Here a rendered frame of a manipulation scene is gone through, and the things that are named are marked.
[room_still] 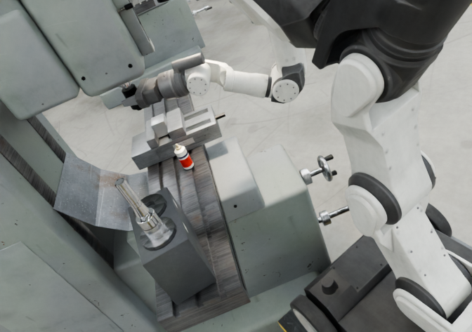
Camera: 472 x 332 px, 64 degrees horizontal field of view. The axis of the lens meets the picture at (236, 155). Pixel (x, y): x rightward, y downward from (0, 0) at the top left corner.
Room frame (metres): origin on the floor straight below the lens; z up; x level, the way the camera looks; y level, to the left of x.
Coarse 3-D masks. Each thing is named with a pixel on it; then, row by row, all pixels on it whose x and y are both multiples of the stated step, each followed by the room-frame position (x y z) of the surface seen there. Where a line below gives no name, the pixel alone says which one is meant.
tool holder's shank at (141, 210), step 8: (120, 184) 0.66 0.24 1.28; (128, 184) 0.66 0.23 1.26; (120, 192) 0.66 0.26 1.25; (128, 192) 0.65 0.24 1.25; (128, 200) 0.65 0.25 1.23; (136, 200) 0.66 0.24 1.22; (136, 208) 0.65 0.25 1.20; (144, 208) 0.66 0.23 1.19; (136, 216) 0.66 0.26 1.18; (144, 216) 0.65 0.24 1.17
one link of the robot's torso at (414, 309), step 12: (468, 264) 0.47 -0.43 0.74; (396, 300) 0.48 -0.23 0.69; (408, 300) 0.46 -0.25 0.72; (408, 312) 0.45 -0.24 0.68; (420, 312) 0.42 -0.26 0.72; (432, 312) 0.40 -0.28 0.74; (468, 312) 0.37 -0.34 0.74; (420, 324) 0.42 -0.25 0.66; (432, 324) 0.39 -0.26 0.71; (444, 324) 0.37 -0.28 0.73; (456, 324) 0.36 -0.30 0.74; (468, 324) 0.35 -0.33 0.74
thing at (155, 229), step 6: (156, 216) 0.66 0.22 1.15; (156, 222) 0.65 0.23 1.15; (162, 222) 0.67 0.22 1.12; (144, 228) 0.64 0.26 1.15; (150, 228) 0.64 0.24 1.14; (156, 228) 0.64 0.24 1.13; (162, 228) 0.65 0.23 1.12; (150, 234) 0.64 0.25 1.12; (156, 234) 0.64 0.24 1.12; (162, 234) 0.65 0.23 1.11
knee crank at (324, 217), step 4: (340, 208) 1.00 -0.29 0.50; (344, 208) 0.99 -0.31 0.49; (348, 208) 0.98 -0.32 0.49; (320, 212) 1.01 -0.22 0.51; (324, 212) 1.00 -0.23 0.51; (332, 212) 1.00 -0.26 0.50; (336, 212) 0.99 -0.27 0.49; (340, 212) 0.98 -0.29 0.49; (344, 212) 0.98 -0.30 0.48; (320, 216) 1.00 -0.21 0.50; (324, 216) 0.98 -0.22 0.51; (328, 216) 0.98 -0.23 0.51; (332, 216) 0.98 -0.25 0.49; (320, 220) 0.99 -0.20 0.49; (324, 220) 0.97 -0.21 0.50; (328, 220) 0.97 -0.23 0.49; (324, 224) 0.97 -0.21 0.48; (328, 224) 0.97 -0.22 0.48
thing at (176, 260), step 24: (168, 192) 0.80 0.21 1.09; (168, 216) 0.71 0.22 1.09; (144, 240) 0.66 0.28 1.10; (168, 240) 0.63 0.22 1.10; (192, 240) 0.66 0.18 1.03; (144, 264) 0.60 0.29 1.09; (168, 264) 0.60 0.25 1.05; (192, 264) 0.61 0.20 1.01; (168, 288) 0.60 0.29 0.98; (192, 288) 0.61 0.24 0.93
